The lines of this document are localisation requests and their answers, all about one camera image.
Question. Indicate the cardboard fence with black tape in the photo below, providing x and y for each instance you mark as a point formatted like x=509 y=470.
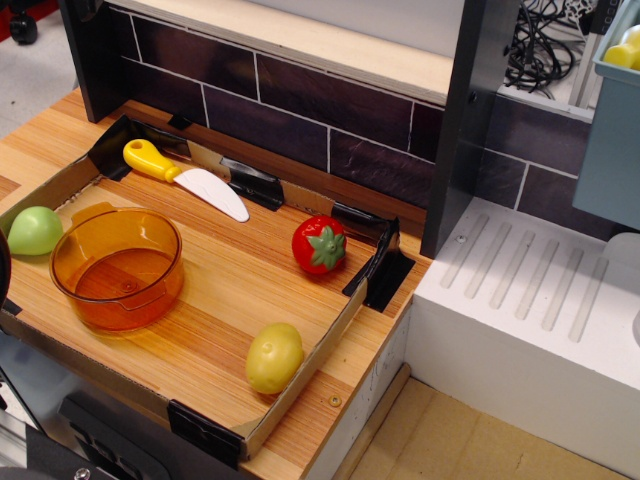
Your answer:
x=172 y=399

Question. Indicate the orange transparent plastic pot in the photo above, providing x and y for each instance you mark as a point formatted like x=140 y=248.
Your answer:
x=120 y=268

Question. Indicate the red toy tomato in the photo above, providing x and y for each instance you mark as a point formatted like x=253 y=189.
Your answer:
x=319 y=244

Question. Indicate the white drainboard sink counter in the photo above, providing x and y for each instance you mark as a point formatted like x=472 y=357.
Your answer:
x=536 y=325

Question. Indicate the green toy pear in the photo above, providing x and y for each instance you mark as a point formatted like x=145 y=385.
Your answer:
x=35 y=231

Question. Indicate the grey blue plastic bin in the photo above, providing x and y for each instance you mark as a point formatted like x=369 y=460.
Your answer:
x=608 y=183

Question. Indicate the yellow toy in bin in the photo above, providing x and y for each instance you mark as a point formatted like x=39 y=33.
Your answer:
x=625 y=53

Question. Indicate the black chair caster wheel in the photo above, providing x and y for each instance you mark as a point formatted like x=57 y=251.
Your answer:
x=23 y=29

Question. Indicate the yellow handled white toy knife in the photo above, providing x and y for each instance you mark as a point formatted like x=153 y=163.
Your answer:
x=142 y=156

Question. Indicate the dark grey cabinet post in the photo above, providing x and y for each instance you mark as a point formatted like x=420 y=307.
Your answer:
x=480 y=62

